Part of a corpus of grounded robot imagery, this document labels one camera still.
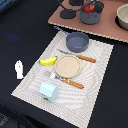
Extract black stove burner disc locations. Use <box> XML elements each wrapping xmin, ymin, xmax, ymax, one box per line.
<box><xmin>60</xmin><ymin>10</ymin><xmax>76</xmax><ymax>19</ymax></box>

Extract black rear burner disc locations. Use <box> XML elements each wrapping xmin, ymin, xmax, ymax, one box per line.
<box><xmin>69</xmin><ymin>0</ymin><xmax>84</xmax><ymax>6</ymax></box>

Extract grey toy pan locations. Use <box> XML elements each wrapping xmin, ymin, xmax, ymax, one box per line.
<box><xmin>54</xmin><ymin>26</ymin><xmax>90</xmax><ymax>54</ymax></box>

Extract grey pot on stove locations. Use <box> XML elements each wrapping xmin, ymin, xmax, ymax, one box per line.
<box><xmin>80</xmin><ymin>0</ymin><xmax>104</xmax><ymax>24</ymax></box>

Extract beige woven placemat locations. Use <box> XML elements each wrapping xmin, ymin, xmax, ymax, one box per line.
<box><xmin>10</xmin><ymin>30</ymin><xmax>115</xmax><ymax>128</ymax></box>

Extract pink toy stove board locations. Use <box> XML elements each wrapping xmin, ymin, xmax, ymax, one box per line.
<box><xmin>48</xmin><ymin>0</ymin><xmax>128</xmax><ymax>42</ymax></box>

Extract light blue milk carton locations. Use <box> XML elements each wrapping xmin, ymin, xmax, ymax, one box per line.
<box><xmin>39</xmin><ymin>82</ymin><xmax>58</xmax><ymax>102</ymax></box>

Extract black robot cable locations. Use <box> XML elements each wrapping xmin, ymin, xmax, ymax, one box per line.
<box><xmin>57</xmin><ymin>0</ymin><xmax>88</xmax><ymax>12</ymax></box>

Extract beige wooden plate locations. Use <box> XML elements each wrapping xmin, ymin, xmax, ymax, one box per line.
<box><xmin>54</xmin><ymin>55</ymin><xmax>81</xmax><ymax>78</ymax></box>

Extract red toy tomato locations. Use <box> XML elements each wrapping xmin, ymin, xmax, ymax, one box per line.
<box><xmin>84</xmin><ymin>3</ymin><xmax>95</xmax><ymax>13</ymax></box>

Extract beige bowl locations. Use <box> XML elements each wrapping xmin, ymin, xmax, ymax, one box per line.
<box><xmin>117</xmin><ymin>4</ymin><xmax>128</xmax><ymax>30</ymax></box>

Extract white toy bottle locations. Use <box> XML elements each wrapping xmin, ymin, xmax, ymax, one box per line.
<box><xmin>15</xmin><ymin>60</ymin><xmax>24</xmax><ymax>79</ymax></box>

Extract wooden handled toy fork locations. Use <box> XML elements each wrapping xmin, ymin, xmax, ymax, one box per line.
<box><xmin>44</xmin><ymin>71</ymin><xmax>84</xmax><ymax>89</ymax></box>

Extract wooden handled toy knife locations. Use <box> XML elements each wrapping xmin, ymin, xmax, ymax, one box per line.
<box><xmin>57</xmin><ymin>49</ymin><xmax>96</xmax><ymax>63</ymax></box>

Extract yellow toy banana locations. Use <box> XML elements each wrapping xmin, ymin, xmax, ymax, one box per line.
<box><xmin>39</xmin><ymin>56</ymin><xmax>57</xmax><ymax>66</ymax></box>

